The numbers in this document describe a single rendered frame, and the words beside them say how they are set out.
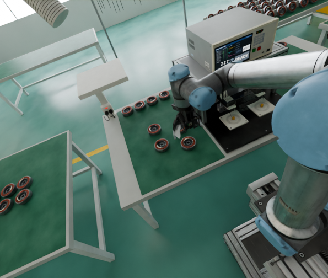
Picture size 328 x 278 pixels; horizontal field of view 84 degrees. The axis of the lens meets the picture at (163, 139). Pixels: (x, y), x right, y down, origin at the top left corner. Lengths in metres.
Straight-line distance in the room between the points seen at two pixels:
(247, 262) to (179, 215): 0.67
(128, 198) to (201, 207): 0.89
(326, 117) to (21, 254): 1.57
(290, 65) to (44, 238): 1.49
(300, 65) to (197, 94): 0.25
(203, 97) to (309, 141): 0.34
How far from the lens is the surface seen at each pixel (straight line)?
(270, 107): 1.59
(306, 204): 0.46
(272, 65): 0.52
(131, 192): 1.28
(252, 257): 1.65
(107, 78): 1.45
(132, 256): 1.97
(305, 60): 0.47
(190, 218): 1.91
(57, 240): 1.43
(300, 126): 0.30
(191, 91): 0.59
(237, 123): 1.44
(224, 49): 1.26
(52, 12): 1.59
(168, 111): 1.65
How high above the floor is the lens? 1.83
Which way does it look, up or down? 49 degrees down
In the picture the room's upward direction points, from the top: 20 degrees counter-clockwise
